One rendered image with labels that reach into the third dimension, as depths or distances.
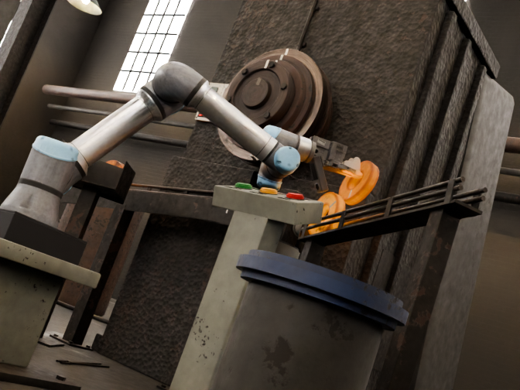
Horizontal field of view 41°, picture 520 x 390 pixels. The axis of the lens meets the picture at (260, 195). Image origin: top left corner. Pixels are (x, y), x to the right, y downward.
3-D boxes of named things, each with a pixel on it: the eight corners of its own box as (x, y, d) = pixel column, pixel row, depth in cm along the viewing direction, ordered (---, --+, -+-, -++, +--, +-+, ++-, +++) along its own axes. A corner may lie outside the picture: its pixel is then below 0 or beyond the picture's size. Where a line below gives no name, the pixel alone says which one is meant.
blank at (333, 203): (316, 250, 218) (308, 246, 217) (314, 213, 229) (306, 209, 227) (347, 223, 208) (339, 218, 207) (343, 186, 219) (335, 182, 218)
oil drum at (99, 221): (72, 302, 573) (112, 203, 590) (119, 322, 538) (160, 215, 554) (14, 285, 527) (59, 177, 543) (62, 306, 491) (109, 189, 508)
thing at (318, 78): (210, 158, 279) (250, 54, 288) (306, 175, 251) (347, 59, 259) (201, 152, 274) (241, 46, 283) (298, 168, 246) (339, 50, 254)
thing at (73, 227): (2, 323, 265) (74, 151, 278) (66, 347, 264) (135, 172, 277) (-18, 323, 245) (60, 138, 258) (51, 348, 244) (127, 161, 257)
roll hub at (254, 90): (222, 128, 267) (246, 63, 272) (279, 136, 250) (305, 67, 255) (213, 122, 263) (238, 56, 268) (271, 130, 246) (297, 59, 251)
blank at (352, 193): (353, 174, 233) (346, 168, 232) (384, 159, 221) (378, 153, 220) (340, 210, 225) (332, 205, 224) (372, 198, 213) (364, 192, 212)
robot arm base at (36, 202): (22, 216, 168) (37, 178, 170) (-14, 208, 177) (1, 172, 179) (67, 235, 180) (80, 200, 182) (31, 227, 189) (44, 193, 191)
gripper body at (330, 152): (350, 146, 218) (316, 134, 214) (343, 172, 216) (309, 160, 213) (339, 149, 225) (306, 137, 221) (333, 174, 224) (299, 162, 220)
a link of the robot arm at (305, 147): (295, 156, 212) (286, 159, 219) (309, 161, 213) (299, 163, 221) (302, 133, 213) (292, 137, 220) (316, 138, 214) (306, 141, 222)
